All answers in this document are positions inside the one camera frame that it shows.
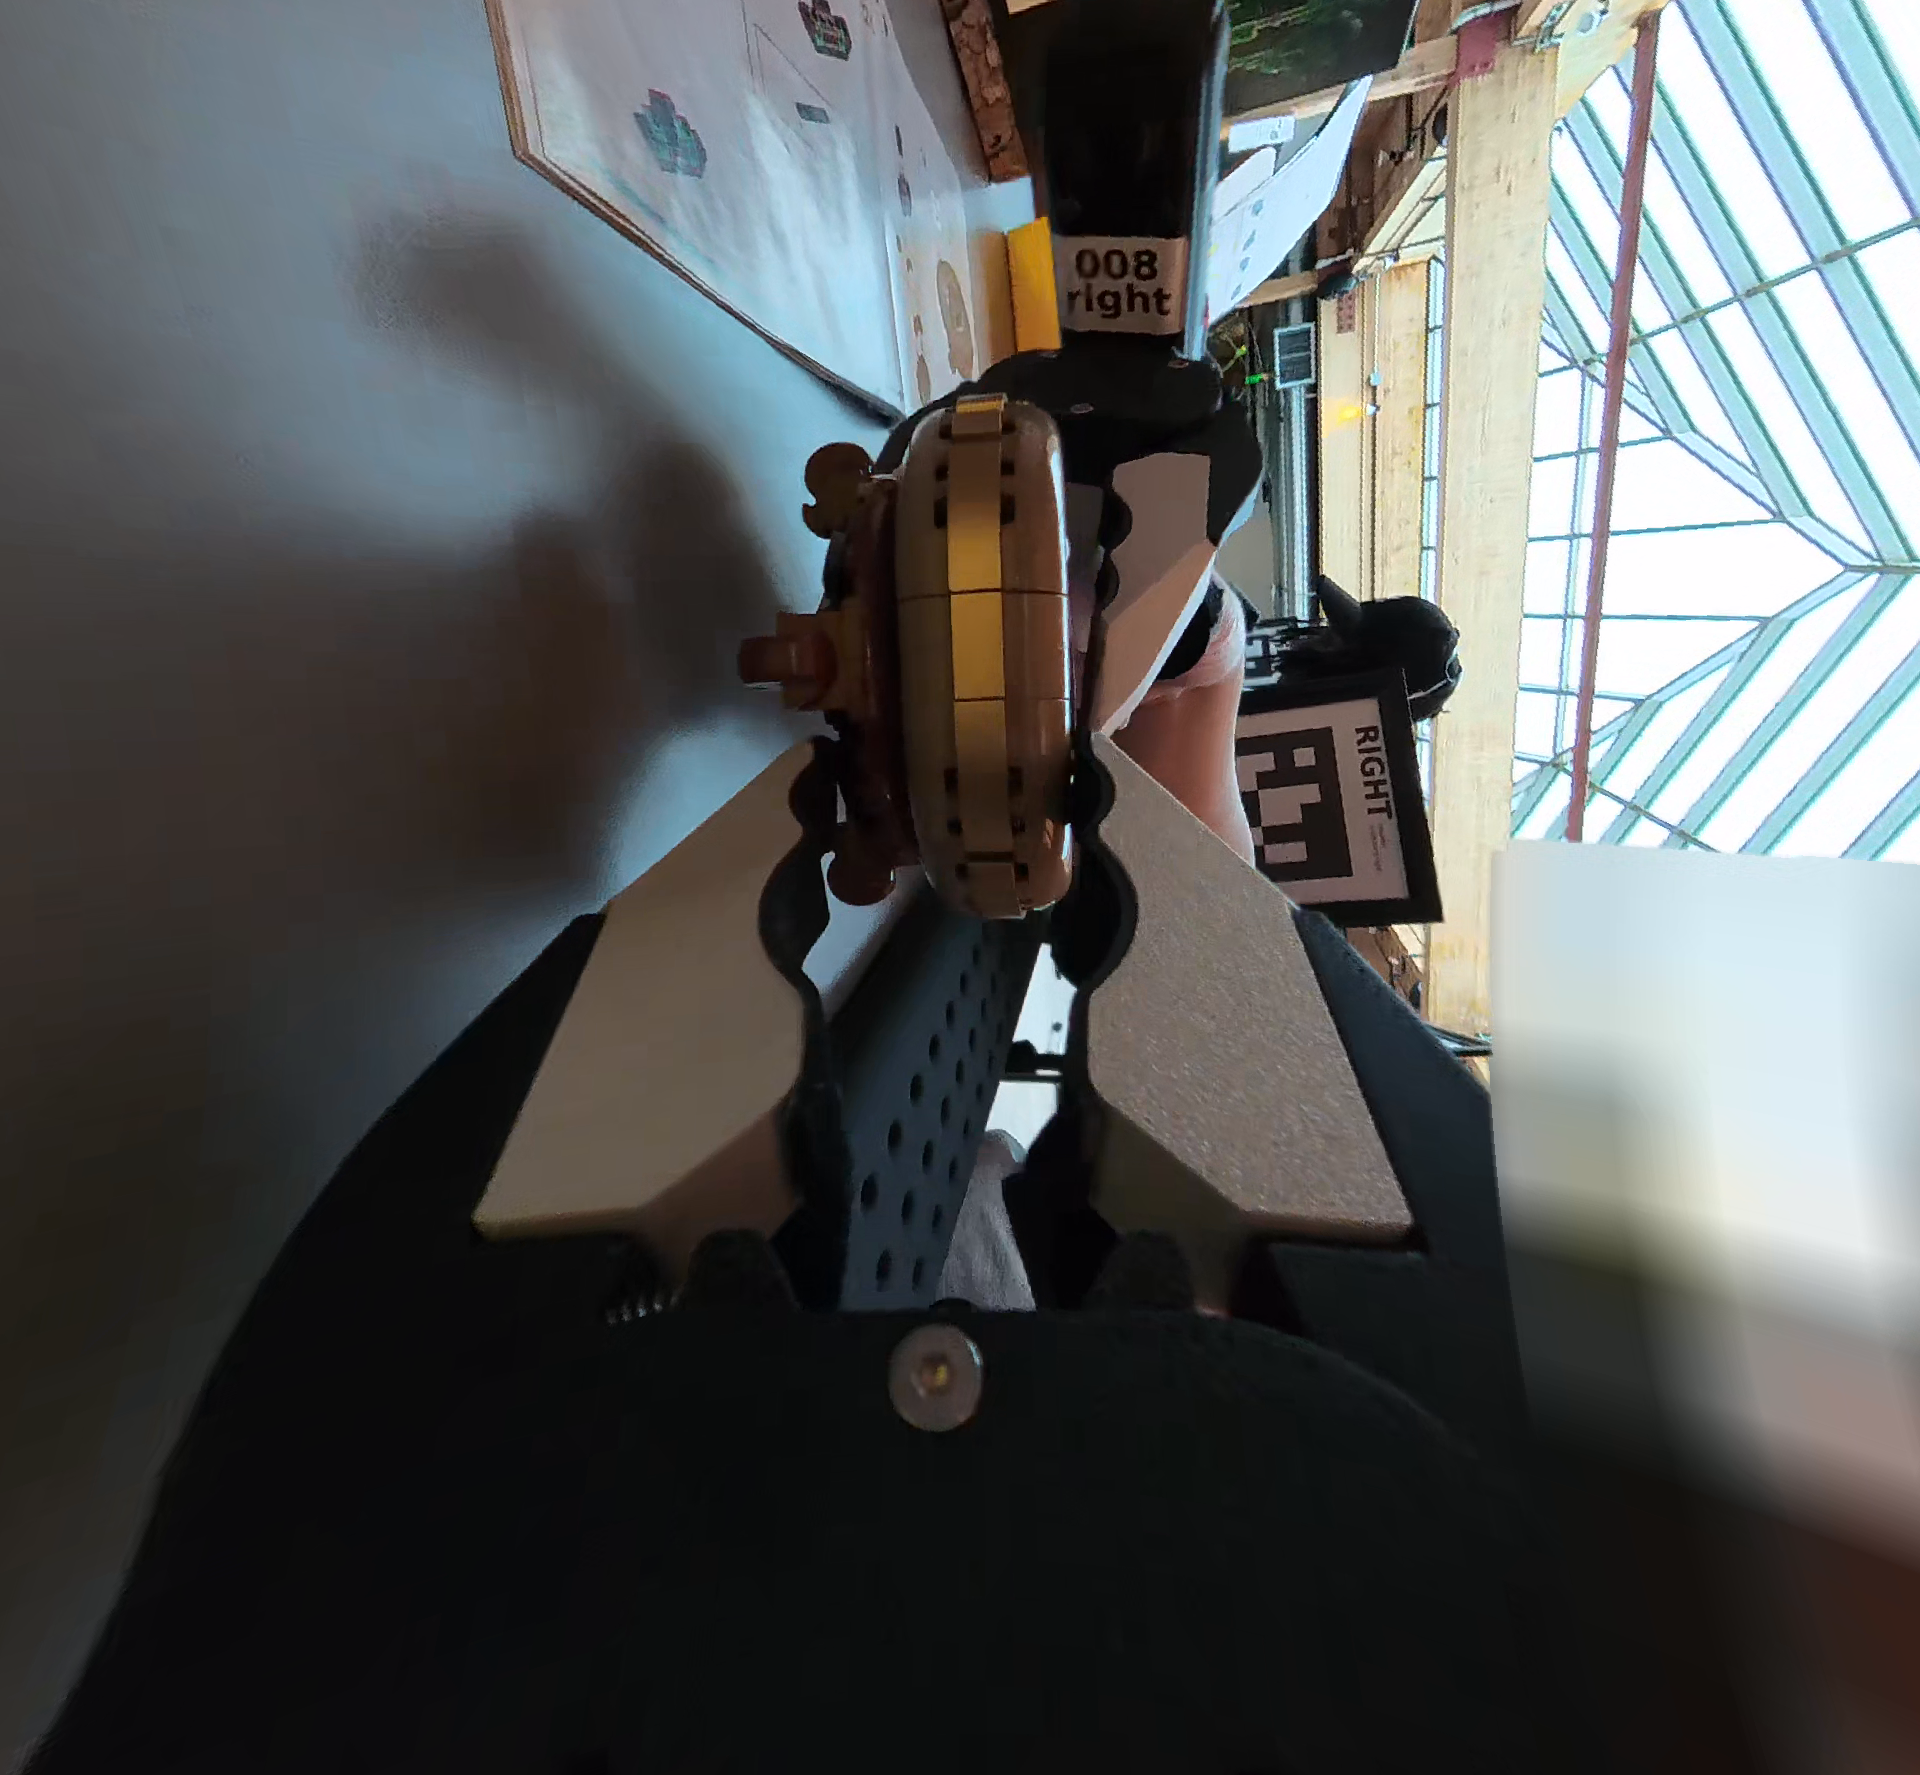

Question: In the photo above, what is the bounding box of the person's grey printed shirt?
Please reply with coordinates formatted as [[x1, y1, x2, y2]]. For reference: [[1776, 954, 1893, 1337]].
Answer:
[[936, 1130, 1040, 1315]]

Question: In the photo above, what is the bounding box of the yellow plastic bin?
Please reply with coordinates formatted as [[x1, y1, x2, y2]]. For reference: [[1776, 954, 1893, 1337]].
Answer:
[[1003, 216, 1063, 356]]

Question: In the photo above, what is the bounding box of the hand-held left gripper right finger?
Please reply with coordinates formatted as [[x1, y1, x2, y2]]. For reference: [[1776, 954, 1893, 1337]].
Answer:
[[1055, 728, 1419, 1251]]

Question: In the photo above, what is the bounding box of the open instruction booklet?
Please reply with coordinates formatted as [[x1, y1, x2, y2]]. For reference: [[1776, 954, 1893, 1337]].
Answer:
[[454, 0, 997, 424]]

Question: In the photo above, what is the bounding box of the glass skylight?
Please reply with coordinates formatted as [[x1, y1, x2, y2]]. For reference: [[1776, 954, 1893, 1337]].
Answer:
[[1506, 0, 1920, 862]]

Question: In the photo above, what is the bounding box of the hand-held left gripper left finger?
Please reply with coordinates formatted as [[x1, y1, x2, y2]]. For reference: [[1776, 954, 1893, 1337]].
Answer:
[[472, 740, 840, 1273]]

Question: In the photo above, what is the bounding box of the black framed marker sign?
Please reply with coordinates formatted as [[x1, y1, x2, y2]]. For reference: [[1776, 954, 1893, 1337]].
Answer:
[[1230, 666, 1446, 930]]

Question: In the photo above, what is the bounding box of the grey desk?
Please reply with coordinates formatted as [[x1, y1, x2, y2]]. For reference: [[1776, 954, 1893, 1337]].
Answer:
[[0, 0, 1075, 1731]]

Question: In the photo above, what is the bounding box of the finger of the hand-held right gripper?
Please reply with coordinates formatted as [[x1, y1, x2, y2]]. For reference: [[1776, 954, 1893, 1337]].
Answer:
[[1083, 452, 1220, 740]]

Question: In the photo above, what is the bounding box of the tan round brick pot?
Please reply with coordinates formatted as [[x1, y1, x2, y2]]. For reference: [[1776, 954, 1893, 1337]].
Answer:
[[738, 392, 1086, 922]]

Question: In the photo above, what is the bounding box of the person's right forearm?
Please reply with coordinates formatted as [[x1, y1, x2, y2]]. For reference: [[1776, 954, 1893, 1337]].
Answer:
[[1132, 576, 1266, 866]]

